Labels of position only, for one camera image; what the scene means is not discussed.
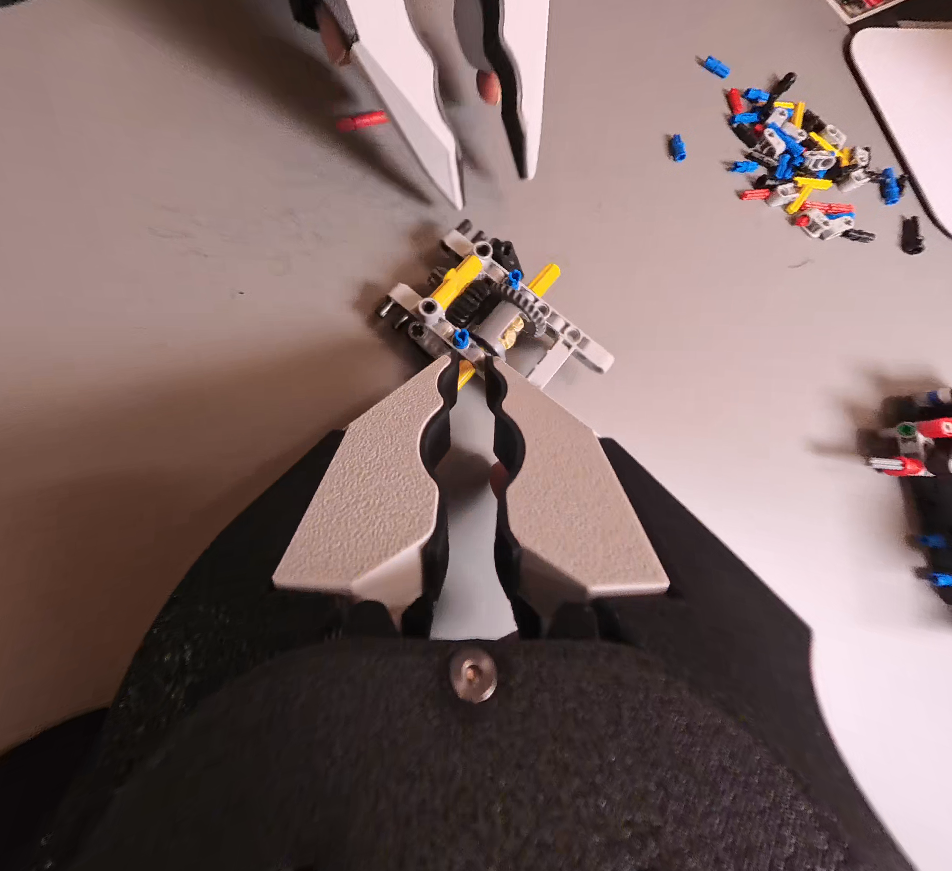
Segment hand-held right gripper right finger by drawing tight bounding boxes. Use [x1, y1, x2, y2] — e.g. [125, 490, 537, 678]
[483, 358, 670, 617]

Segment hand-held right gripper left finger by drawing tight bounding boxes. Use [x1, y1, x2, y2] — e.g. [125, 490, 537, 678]
[272, 354, 456, 615]

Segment grey lego frame assembly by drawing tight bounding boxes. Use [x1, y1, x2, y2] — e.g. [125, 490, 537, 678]
[375, 218, 617, 390]

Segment pile of mixed lego pieces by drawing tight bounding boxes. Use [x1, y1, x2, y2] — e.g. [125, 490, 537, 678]
[725, 71, 927, 256]

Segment lego car chassis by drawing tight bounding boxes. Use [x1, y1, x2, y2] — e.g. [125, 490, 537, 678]
[866, 387, 952, 622]

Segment person's left hand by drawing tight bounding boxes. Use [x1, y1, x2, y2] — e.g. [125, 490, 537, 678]
[318, 0, 504, 107]

